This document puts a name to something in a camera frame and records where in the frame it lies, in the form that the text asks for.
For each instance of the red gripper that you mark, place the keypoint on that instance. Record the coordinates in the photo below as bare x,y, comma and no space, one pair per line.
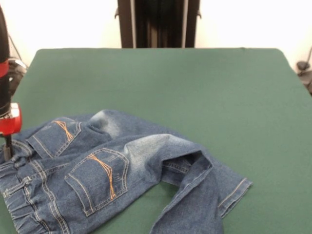
9,125

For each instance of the blue denim jeans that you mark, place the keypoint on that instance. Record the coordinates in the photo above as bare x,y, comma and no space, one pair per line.
97,170

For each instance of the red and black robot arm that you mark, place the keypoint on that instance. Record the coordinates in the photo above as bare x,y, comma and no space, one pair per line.
3,85

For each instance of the dark green table cloth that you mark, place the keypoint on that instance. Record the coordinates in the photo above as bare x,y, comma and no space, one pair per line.
219,97

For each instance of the dark grey stand foot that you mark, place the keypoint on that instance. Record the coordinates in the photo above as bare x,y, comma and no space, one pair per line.
302,65

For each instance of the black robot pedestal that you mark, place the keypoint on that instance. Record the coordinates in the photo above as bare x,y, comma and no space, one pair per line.
126,24

